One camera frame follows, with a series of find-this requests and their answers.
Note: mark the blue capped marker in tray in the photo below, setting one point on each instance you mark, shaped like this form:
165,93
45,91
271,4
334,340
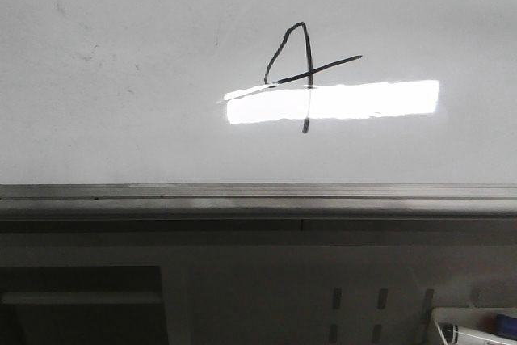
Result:
505,326

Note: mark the large white whiteboard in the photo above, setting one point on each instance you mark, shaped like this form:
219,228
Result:
336,105

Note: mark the black capped marker in tray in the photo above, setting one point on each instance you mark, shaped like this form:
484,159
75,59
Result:
459,335

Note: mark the white plastic marker tray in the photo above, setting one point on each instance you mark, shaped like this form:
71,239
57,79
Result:
481,319

